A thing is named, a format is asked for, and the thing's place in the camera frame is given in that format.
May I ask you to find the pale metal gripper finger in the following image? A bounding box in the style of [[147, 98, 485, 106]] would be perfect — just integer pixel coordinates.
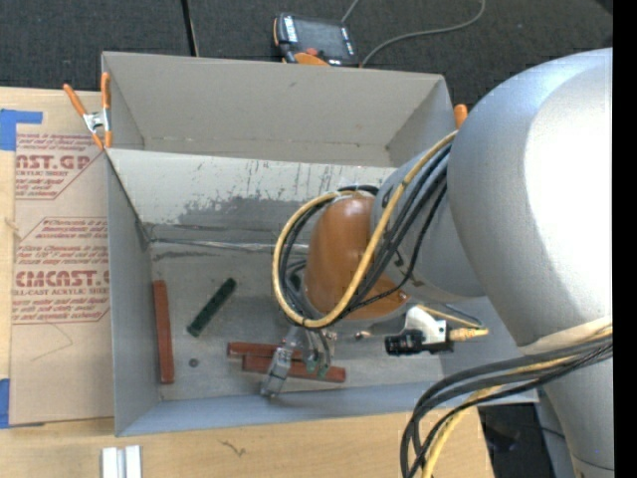
[[259, 348, 286, 397], [268, 348, 295, 399]]

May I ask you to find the grey metal bin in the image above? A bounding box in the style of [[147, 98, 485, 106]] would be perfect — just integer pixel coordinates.
[[101, 51, 541, 438]]

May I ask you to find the brown cardboard board red print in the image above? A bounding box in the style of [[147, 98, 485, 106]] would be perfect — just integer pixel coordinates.
[[0, 86, 116, 427]]

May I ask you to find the black cylinder on white bracket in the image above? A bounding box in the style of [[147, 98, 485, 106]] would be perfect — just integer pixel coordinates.
[[384, 305, 492, 357]]

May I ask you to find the red-brown flat block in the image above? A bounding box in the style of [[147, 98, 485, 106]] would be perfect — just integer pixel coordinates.
[[242, 354, 347, 383], [227, 342, 306, 361], [151, 280, 176, 385]]

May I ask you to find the dark green flat block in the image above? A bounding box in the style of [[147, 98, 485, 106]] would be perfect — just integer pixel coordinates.
[[186, 277, 238, 339]]

